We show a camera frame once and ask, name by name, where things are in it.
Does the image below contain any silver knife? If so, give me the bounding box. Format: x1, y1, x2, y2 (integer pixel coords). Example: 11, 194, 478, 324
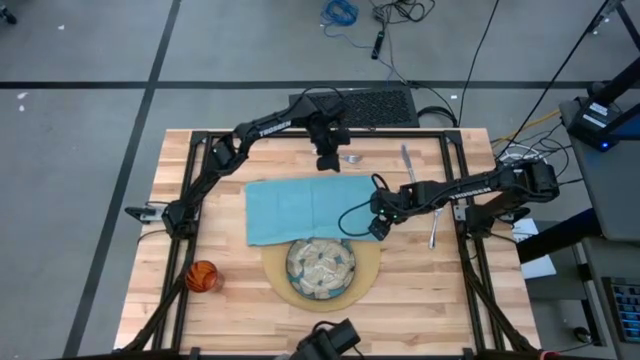
400, 143, 417, 184

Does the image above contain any round woven yellow placemat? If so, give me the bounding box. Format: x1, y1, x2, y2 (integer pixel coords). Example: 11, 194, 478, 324
260, 239, 382, 314

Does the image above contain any teal cloth napkin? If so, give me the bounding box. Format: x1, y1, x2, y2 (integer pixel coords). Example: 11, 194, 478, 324
244, 174, 381, 248

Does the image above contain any patterned ceramic bowl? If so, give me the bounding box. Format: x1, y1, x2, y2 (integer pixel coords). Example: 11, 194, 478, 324
285, 238, 357, 301

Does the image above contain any black vented box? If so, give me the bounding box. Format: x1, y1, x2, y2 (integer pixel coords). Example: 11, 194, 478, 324
288, 85, 421, 129

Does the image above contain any silver spoon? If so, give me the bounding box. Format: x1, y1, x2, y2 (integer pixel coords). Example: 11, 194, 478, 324
428, 208, 445, 250

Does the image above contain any white power strip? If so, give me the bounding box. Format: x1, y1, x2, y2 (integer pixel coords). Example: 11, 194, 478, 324
499, 148, 547, 167

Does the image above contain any white paper sheet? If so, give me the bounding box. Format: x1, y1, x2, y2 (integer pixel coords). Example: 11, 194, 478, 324
512, 217, 558, 280

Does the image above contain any black desk leg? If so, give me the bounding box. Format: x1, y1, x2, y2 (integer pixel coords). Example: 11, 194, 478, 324
517, 207, 601, 264

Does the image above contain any orange glass tumbler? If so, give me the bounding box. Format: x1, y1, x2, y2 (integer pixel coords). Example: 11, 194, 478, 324
184, 259, 222, 295

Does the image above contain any black electronics box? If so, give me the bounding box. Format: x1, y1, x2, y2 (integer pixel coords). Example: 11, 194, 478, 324
567, 96, 626, 152

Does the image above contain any black stand pole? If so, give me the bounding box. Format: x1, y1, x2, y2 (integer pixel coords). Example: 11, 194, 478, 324
587, 54, 640, 106

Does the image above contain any black keyboard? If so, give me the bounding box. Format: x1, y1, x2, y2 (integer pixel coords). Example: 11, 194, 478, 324
602, 276, 640, 346

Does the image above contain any black aluminium table frame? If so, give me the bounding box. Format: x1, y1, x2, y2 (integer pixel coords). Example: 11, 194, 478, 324
117, 128, 544, 360

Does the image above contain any blue coiled cable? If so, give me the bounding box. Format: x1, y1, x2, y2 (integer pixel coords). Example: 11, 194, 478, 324
318, 0, 401, 84

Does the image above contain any black cable bundle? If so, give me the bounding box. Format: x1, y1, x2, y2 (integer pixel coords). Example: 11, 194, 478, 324
369, 0, 437, 26

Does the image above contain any yellow floor cable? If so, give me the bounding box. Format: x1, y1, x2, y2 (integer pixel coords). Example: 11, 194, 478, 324
492, 109, 561, 146

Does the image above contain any thin black drop cable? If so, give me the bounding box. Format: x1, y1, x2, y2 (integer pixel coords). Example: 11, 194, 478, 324
456, 0, 501, 127

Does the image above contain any thick black drop cable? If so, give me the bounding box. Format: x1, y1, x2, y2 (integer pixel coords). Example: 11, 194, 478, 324
498, 0, 616, 157

